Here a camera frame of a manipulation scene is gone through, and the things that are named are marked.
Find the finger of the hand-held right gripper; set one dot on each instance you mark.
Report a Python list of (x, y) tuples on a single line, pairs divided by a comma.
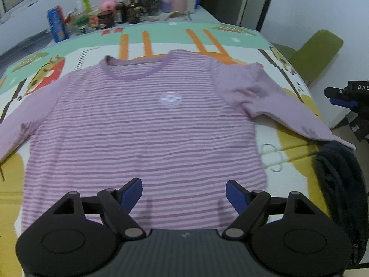
[(341, 101)]

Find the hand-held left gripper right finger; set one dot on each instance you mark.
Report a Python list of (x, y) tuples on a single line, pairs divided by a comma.
[(235, 194)]

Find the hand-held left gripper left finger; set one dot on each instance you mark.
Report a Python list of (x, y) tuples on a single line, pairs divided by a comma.
[(131, 194)]

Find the purple striped long-sleeve shirt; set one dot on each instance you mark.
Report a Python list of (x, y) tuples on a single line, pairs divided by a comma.
[(144, 135)]

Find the green chair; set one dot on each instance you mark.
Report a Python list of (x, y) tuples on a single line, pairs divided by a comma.
[(317, 54)]

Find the white elastic band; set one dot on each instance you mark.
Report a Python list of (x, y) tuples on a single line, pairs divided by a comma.
[(279, 155)]

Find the dark cloth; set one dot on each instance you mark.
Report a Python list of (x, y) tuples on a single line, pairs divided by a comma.
[(343, 193)]

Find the cartoon printed play mat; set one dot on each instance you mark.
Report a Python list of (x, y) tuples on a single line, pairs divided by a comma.
[(253, 46)]

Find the green lid jar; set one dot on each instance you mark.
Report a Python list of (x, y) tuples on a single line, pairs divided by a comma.
[(82, 25)]

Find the dark brown spread jar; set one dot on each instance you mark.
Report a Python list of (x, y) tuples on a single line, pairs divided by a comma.
[(105, 20)]

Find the small brown bottle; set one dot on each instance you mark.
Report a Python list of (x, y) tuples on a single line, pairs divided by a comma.
[(120, 11)]

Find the dark glass bottle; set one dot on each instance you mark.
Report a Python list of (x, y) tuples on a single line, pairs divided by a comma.
[(133, 10)]

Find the blue drink carton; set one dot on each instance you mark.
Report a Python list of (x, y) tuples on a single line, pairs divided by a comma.
[(57, 24)]

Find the pink pig toy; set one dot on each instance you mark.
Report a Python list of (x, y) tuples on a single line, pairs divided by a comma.
[(108, 5)]

